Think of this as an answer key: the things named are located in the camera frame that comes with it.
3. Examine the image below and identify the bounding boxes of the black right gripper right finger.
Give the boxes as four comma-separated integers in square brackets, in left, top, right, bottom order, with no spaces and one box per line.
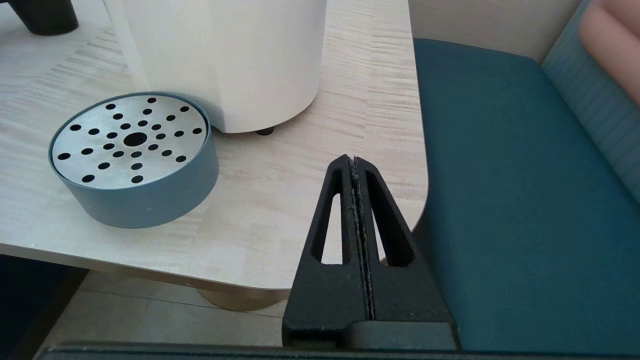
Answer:
[354,157,457,327]

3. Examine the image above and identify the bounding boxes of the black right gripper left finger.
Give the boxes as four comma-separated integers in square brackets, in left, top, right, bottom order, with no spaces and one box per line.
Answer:
[282,154,372,348]

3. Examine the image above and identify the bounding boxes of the large dark tea dispenser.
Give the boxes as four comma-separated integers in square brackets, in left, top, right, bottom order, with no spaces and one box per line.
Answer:
[102,0,328,137]

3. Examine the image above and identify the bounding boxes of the black plastic cup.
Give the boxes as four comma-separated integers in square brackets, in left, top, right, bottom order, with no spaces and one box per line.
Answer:
[7,0,80,36]

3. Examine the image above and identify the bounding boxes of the teal ribbed sofa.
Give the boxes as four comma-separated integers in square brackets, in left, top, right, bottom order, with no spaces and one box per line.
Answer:
[412,0,640,354]

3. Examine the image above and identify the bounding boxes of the large grey perforated drip tray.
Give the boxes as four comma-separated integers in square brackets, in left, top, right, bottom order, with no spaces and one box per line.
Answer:
[48,91,220,230]

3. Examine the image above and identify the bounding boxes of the pink bolster cushion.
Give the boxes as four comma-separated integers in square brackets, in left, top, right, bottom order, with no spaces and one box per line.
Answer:
[592,0,640,28]
[579,4,640,107]

